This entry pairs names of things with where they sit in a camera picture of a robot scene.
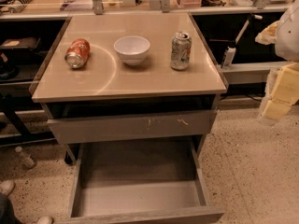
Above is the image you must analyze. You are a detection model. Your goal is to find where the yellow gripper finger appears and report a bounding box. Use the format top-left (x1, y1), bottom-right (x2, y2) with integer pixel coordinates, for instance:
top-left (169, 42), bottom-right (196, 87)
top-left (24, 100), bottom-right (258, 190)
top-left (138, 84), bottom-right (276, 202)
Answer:
top-left (255, 21), bottom-right (278, 45)

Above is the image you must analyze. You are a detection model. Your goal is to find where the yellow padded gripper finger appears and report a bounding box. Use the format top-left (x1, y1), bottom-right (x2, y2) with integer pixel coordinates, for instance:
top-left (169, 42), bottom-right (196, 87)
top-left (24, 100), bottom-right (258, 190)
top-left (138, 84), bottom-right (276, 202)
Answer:
top-left (261, 63), bottom-right (299, 121)

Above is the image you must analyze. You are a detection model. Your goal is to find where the silver green 7up can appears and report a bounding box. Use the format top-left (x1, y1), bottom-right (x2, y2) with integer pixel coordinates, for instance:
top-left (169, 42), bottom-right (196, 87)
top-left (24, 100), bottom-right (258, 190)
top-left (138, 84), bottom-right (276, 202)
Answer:
top-left (170, 31), bottom-right (192, 71)

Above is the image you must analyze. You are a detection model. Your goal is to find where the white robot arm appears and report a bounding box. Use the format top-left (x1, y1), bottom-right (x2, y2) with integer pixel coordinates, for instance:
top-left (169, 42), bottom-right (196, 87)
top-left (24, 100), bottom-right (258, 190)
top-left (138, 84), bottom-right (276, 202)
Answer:
top-left (255, 0), bottom-right (299, 125)

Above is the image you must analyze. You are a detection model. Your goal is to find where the top drawer front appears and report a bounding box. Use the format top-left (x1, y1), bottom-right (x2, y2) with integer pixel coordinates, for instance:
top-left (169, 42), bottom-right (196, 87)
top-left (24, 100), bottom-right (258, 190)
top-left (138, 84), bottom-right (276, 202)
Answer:
top-left (48, 110), bottom-right (217, 144)

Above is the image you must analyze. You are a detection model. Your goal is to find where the grey drawer cabinet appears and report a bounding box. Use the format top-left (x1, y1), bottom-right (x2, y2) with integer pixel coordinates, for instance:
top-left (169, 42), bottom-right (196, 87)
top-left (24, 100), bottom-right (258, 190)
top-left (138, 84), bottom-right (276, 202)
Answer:
top-left (28, 12), bottom-right (229, 166)

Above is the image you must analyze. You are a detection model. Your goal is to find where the open middle drawer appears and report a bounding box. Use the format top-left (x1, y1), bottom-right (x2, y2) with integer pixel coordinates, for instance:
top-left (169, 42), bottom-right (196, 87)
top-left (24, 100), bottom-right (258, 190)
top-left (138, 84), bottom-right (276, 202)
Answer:
top-left (63, 138), bottom-right (223, 224)

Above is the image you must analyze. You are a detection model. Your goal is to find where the orange soda can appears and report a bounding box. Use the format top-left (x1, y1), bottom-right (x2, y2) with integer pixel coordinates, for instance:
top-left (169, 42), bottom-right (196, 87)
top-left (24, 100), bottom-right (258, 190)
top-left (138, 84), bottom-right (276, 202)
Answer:
top-left (64, 38), bottom-right (90, 69)

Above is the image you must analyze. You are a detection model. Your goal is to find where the white bowl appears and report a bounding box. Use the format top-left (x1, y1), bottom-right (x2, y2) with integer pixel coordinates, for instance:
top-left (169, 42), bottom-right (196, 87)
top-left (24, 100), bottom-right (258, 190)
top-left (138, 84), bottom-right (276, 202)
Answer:
top-left (114, 35), bottom-right (150, 66)

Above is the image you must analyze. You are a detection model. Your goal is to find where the clear plastic bottle on floor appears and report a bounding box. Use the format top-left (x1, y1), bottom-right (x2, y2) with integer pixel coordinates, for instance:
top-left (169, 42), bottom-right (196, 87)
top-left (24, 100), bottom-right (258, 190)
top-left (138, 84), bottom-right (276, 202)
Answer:
top-left (15, 147), bottom-right (37, 170)

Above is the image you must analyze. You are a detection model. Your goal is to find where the white shoe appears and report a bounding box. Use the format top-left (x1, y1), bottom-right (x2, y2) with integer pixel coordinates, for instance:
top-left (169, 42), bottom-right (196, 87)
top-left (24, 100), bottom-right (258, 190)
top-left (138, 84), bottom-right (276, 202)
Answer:
top-left (36, 216), bottom-right (53, 224)
top-left (0, 180), bottom-right (15, 196)

